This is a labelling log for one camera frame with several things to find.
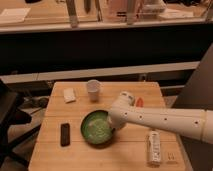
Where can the small red object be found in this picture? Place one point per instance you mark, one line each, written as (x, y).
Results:
(139, 102)

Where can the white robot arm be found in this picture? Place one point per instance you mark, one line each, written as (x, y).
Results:
(193, 123)

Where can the dark panel at right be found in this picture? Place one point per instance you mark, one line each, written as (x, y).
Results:
(198, 94)

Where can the black office chair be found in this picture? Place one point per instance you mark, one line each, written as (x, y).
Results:
(10, 114)

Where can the green ceramic bowl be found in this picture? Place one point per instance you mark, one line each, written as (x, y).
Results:
(95, 128)

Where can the white paper cup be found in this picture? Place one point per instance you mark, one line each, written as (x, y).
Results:
(93, 89)

